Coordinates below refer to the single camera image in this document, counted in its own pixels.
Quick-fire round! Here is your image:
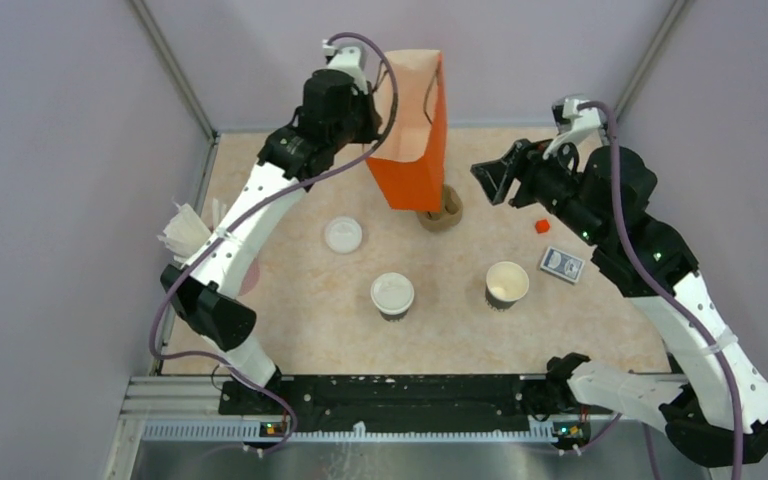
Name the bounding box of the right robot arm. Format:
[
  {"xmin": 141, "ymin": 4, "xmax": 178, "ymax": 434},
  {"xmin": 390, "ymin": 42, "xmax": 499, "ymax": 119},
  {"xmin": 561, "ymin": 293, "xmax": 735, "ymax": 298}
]
[{"xmin": 470, "ymin": 139, "xmax": 768, "ymax": 468}]

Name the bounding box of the pink holder cup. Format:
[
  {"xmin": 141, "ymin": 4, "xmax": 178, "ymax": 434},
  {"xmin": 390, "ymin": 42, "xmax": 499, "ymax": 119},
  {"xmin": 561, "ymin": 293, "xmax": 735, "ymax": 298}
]
[{"xmin": 238, "ymin": 258, "xmax": 260, "ymax": 296}]

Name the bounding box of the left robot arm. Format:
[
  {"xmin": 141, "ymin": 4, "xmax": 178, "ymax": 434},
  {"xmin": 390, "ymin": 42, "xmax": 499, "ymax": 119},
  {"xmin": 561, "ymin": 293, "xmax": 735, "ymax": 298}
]
[{"xmin": 160, "ymin": 68, "xmax": 382, "ymax": 414}]

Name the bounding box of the blue playing card box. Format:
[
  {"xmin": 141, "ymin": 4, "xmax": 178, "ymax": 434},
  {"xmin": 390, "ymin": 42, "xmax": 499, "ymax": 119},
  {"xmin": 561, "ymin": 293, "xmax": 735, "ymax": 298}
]
[{"xmin": 538, "ymin": 246, "xmax": 586, "ymax": 284}]

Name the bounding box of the small orange cube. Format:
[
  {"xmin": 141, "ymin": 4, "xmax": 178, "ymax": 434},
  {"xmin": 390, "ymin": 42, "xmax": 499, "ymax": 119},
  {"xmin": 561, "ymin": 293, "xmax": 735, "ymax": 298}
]
[{"xmin": 534, "ymin": 219, "xmax": 551, "ymax": 234}]

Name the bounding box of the white plastic cup lid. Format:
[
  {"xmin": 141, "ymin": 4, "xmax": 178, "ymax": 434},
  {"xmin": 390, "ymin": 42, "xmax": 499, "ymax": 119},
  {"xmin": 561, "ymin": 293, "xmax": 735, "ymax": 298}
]
[{"xmin": 370, "ymin": 272, "xmax": 415, "ymax": 313}]

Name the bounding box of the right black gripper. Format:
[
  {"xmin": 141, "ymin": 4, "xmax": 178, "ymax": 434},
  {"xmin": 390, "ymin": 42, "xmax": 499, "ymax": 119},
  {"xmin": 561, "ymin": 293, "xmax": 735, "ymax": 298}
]
[{"xmin": 470, "ymin": 131, "xmax": 605, "ymax": 246}]

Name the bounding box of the orange paper bag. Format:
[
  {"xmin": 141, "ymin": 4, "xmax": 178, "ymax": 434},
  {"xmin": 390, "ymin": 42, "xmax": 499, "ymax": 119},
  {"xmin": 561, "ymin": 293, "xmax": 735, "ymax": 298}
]
[{"xmin": 366, "ymin": 49, "xmax": 448, "ymax": 213}]

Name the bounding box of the cardboard cup carrier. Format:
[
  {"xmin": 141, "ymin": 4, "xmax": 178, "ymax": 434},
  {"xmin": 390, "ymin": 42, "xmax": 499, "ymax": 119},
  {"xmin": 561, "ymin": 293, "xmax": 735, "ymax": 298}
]
[{"xmin": 416, "ymin": 184, "xmax": 464, "ymax": 233}]

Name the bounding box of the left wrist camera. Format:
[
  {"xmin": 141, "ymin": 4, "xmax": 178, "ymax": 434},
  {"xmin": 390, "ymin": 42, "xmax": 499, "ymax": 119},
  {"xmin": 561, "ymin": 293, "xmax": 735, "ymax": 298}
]
[{"xmin": 322, "ymin": 39, "xmax": 370, "ymax": 95}]

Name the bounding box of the white paper napkins bundle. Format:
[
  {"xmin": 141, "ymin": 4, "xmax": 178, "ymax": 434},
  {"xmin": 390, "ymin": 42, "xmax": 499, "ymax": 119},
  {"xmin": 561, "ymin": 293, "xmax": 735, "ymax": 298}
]
[{"xmin": 157, "ymin": 198, "xmax": 228, "ymax": 265}]

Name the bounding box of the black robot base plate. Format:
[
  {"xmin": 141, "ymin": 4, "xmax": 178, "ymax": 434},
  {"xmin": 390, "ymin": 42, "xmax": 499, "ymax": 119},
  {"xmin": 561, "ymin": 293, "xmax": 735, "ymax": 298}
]
[{"xmin": 218, "ymin": 374, "xmax": 594, "ymax": 434}]

